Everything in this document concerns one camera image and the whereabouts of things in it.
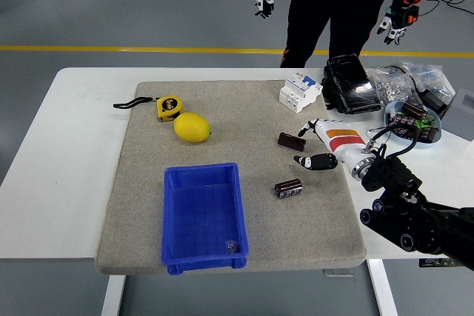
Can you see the clear bag of metal washers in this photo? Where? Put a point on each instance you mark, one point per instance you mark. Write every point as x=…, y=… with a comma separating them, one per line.
x=389, y=86

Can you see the yellow tape measure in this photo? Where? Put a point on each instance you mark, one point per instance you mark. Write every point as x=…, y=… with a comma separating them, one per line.
x=169, y=107

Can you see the small clear part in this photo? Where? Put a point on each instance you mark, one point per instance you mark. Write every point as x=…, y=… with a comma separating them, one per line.
x=231, y=246

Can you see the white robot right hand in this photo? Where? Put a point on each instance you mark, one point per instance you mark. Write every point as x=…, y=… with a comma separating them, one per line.
x=342, y=142

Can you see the person's left hand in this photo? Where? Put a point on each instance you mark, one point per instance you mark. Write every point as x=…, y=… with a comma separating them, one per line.
x=398, y=21

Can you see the black glossy case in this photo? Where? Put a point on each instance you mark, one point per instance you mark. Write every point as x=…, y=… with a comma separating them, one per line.
x=348, y=83

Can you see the clear bag of blue parts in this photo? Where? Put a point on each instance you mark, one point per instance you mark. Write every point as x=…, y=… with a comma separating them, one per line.
x=431, y=75

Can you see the blue plastic box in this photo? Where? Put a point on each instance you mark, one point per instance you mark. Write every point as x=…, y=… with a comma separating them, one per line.
x=203, y=212

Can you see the white circuit breaker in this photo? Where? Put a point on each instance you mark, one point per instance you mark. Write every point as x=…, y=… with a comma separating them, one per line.
x=298, y=92

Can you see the white table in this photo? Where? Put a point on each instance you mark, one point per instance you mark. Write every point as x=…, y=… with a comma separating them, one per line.
x=55, y=183

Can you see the green connector pieces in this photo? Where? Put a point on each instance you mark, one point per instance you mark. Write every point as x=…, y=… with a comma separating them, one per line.
x=426, y=123

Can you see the yellow lemon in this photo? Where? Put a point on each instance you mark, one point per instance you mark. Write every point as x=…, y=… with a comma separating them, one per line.
x=192, y=127

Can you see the light blue bowl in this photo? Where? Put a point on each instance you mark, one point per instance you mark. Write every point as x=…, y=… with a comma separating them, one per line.
x=392, y=109

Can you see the person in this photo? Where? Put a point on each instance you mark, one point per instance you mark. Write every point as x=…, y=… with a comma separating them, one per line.
x=333, y=5

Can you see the grey box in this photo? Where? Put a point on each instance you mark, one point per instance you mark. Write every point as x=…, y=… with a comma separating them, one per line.
x=461, y=116

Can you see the clear bracket under table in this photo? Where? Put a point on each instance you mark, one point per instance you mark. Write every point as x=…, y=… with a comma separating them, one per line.
x=337, y=274

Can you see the grey-brown mat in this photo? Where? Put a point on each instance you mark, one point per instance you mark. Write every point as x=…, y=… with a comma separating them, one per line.
x=259, y=138

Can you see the table control panel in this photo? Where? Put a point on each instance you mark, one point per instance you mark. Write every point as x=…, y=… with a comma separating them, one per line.
x=431, y=262

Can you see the black power brick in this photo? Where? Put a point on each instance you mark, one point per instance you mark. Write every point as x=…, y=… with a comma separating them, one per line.
x=435, y=101

